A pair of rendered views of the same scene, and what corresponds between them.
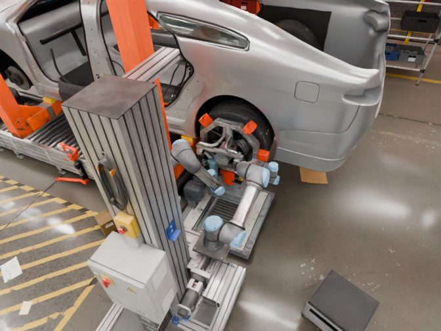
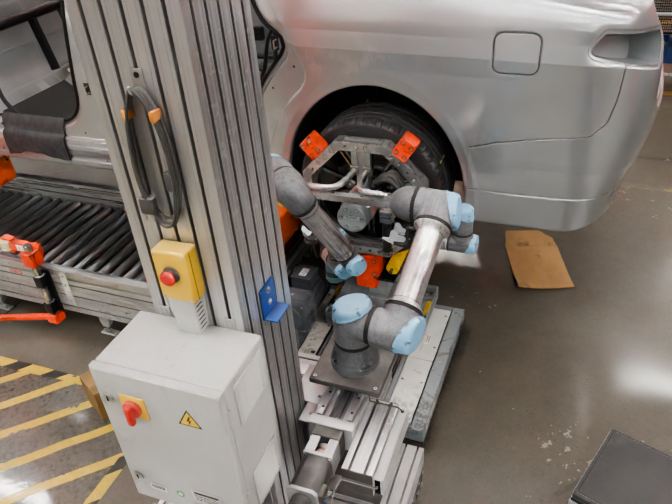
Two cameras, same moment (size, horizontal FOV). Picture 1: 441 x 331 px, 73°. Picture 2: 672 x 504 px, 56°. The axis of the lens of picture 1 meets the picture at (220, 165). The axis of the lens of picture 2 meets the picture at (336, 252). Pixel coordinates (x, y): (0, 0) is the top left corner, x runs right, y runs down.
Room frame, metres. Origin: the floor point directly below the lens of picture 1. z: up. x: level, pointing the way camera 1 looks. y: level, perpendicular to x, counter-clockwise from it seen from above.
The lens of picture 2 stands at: (-0.32, 0.15, 2.21)
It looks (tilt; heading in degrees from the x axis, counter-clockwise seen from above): 34 degrees down; 358
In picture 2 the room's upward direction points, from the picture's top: 5 degrees counter-clockwise
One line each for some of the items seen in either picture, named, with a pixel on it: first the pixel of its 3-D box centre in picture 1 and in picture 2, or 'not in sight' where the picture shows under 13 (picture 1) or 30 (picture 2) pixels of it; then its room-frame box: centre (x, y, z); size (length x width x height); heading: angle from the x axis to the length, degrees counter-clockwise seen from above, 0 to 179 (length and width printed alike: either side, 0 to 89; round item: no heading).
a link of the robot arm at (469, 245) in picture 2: (272, 178); (462, 242); (1.65, -0.41, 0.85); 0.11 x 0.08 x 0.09; 65
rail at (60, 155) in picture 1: (77, 162); (40, 277); (2.56, 1.63, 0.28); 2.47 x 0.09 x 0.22; 64
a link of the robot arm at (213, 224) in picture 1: (214, 227); (354, 319); (1.11, 0.06, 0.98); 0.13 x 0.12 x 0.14; 60
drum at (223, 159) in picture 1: (226, 152); (359, 206); (1.99, -0.05, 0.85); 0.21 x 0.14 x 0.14; 154
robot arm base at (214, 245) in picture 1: (214, 237); (354, 348); (1.12, 0.06, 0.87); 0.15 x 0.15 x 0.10
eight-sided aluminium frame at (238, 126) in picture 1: (229, 146); (365, 198); (2.06, -0.09, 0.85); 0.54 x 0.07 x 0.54; 64
